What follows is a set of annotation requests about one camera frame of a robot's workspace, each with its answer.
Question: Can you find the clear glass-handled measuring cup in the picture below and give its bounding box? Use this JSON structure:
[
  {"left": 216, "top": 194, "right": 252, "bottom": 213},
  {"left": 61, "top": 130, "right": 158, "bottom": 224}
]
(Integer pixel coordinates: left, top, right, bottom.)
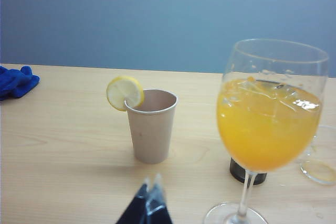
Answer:
[{"left": 299, "top": 124, "right": 336, "bottom": 186}]

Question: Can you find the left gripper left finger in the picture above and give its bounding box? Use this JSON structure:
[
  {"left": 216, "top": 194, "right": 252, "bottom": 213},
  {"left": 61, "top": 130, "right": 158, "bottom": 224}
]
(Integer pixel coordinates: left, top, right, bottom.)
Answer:
[{"left": 115, "top": 176, "right": 151, "bottom": 224}]

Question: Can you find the smoky grey measuring cup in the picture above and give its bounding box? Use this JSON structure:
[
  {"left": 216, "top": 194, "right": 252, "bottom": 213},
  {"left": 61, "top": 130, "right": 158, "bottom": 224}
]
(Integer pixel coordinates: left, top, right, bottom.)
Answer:
[{"left": 229, "top": 155, "right": 269, "bottom": 186}]

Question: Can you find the yellow lemon slice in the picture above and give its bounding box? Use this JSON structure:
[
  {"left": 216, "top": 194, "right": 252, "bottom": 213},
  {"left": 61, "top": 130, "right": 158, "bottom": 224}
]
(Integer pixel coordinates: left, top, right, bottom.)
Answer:
[{"left": 106, "top": 76, "right": 145, "bottom": 112}]

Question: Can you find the blue cloth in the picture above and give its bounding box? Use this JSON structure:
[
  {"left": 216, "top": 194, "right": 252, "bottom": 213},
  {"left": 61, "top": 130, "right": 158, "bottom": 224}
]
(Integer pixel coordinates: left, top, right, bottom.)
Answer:
[{"left": 0, "top": 65, "right": 40, "bottom": 101}]

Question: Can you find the beige paper cup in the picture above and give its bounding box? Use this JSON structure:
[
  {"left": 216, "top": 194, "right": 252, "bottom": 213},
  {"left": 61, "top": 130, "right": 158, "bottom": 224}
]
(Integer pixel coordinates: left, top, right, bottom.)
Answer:
[{"left": 123, "top": 89, "right": 179, "bottom": 164}]

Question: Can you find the wine glass with orange juice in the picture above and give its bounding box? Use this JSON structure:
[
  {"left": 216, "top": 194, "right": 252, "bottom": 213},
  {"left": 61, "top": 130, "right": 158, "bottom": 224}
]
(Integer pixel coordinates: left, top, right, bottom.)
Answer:
[{"left": 203, "top": 39, "right": 330, "bottom": 224}]

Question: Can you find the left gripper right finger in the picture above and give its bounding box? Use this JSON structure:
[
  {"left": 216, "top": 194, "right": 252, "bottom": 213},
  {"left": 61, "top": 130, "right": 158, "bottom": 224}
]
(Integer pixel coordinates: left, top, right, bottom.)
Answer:
[{"left": 146, "top": 173, "right": 174, "bottom": 224}]

